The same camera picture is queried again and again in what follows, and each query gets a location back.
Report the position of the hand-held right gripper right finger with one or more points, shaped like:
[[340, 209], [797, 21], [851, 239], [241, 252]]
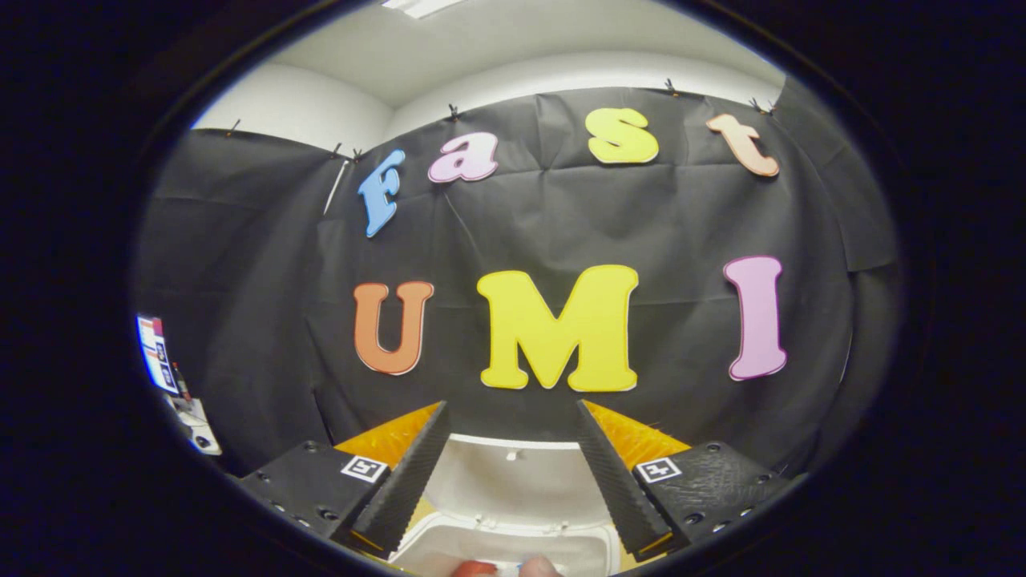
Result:
[[613, 485]]

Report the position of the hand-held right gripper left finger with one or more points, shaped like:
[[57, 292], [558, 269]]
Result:
[[401, 481]]

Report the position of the white desktop garbage bin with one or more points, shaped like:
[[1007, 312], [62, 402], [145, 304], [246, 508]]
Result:
[[513, 497]]

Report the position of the white side desk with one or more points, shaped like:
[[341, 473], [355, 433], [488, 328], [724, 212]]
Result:
[[196, 425]]

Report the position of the small red bottle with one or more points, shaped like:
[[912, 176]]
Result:
[[183, 381]]

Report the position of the computer monitor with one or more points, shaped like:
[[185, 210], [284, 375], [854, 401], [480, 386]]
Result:
[[158, 353]]

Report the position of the thin white rod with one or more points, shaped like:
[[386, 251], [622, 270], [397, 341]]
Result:
[[337, 186]]

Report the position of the ceiling light panel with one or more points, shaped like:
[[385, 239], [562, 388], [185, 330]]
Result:
[[421, 6]]

